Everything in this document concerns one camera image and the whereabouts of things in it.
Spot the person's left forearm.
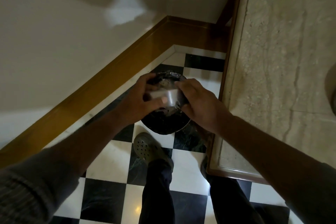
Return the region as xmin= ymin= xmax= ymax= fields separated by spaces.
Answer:
xmin=0 ymin=112 xmax=134 ymax=224

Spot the person's right hand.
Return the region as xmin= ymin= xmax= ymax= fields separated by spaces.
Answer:
xmin=174 ymin=78 xmax=233 ymax=135

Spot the dark wooden counter trim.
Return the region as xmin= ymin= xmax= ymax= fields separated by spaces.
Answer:
xmin=206 ymin=0 xmax=270 ymax=185

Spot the person's left hand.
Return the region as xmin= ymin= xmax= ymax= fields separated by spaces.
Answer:
xmin=114 ymin=73 xmax=170 ymax=128

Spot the person's right forearm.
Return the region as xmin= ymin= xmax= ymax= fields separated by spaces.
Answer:
xmin=215 ymin=115 xmax=336 ymax=224

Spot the wooden baseboard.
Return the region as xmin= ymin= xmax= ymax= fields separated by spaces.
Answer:
xmin=0 ymin=16 xmax=232 ymax=170

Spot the person's leg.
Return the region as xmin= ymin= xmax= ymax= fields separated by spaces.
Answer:
xmin=201 ymin=155 xmax=266 ymax=224
xmin=138 ymin=158 xmax=176 ymax=224

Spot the olive green clog shoe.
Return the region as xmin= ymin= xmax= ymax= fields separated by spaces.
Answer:
xmin=133 ymin=132 xmax=174 ymax=172

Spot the person's left leg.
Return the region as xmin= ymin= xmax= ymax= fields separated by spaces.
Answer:
xmin=138 ymin=158 xmax=176 ymax=224

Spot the person's right leg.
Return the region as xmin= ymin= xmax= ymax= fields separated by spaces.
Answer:
xmin=201 ymin=155 xmax=266 ymax=224

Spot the round black trash bin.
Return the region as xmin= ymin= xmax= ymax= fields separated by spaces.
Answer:
xmin=140 ymin=72 xmax=193 ymax=136

